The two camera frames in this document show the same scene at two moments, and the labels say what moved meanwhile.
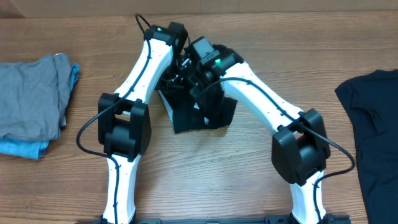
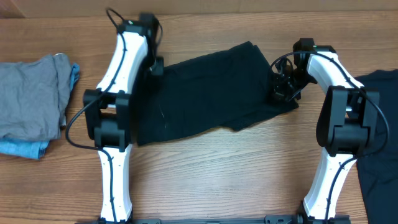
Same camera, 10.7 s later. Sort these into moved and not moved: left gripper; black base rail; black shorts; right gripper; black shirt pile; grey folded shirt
Moved: black shorts; right gripper; left gripper
Not moved: grey folded shirt; black base rail; black shirt pile
